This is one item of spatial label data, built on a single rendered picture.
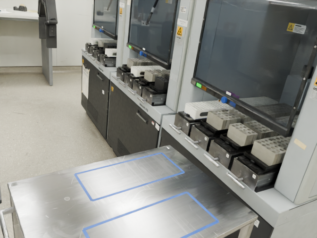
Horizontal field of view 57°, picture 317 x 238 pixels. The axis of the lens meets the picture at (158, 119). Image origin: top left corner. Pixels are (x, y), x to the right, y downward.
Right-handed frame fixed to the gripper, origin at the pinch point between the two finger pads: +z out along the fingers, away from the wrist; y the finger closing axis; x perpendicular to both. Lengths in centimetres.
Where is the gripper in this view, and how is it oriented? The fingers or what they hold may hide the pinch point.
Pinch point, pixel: (47, 39)
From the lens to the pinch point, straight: 102.9
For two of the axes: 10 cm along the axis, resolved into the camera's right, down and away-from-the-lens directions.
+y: 4.8, 4.2, -7.7
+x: 8.7, -1.0, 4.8
